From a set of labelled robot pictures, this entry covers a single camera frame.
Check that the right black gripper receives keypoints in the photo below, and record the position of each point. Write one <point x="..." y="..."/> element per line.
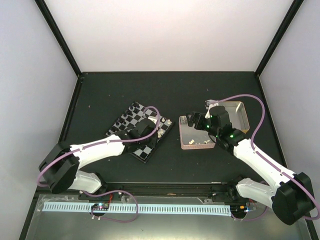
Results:
<point x="199" y="124"/>

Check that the light blue slotted cable duct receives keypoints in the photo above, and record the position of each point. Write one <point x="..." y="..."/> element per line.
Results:
<point x="131" y="208"/>

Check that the black left frame post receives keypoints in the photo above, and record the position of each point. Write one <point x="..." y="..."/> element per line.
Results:
<point x="46" y="13"/>

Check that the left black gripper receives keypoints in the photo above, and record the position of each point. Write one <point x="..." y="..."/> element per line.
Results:
<point x="153" y="142"/>

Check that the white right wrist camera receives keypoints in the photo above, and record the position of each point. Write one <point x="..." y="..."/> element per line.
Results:
<point x="210" y="103"/>

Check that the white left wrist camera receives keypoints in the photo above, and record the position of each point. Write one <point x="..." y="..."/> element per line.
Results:
<point x="154" y="119"/>

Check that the black right frame post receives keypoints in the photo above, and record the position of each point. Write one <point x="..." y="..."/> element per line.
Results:
<point x="283" y="27"/>

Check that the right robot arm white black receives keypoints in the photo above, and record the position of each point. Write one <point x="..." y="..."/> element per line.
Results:
<point x="288" y="194"/>

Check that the small circuit board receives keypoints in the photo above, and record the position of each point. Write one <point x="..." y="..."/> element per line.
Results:
<point x="100" y="207"/>

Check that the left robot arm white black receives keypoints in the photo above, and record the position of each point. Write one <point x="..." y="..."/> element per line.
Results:
<point x="61" y="169"/>

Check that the black mounting rail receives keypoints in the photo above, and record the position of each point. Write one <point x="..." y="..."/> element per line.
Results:
<point x="221" y="191"/>

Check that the yellow tin lid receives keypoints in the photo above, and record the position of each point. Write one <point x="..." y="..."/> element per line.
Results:
<point x="237" y="114"/>

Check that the pink tin box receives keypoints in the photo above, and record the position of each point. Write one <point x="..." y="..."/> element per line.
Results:
<point x="192" y="139"/>

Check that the black frame post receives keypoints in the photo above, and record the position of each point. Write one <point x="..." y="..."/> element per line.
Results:
<point x="283" y="27"/>
<point x="46" y="13"/>

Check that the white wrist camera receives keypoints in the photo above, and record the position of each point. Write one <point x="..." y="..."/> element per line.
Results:
<point x="210" y="103"/>
<point x="154" y="119"/>

